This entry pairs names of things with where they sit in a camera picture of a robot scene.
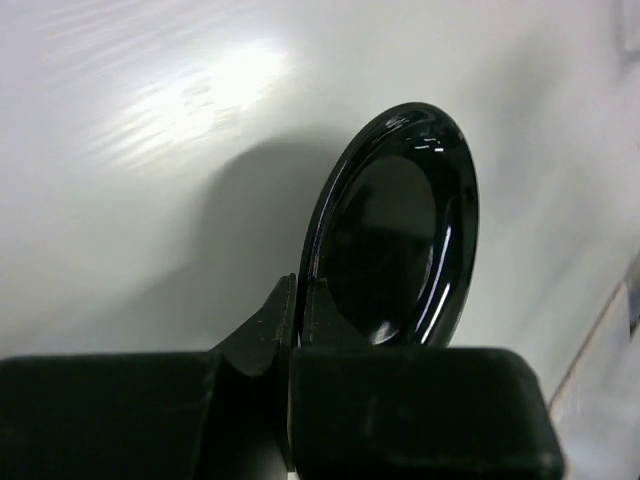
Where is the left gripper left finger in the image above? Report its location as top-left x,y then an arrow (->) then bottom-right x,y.
1,275 -> 296,479

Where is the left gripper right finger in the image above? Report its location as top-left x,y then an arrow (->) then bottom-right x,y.
290,282 -> 565,479

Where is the small black plate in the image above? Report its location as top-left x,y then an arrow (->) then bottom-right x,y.
296,102 -> 479,347

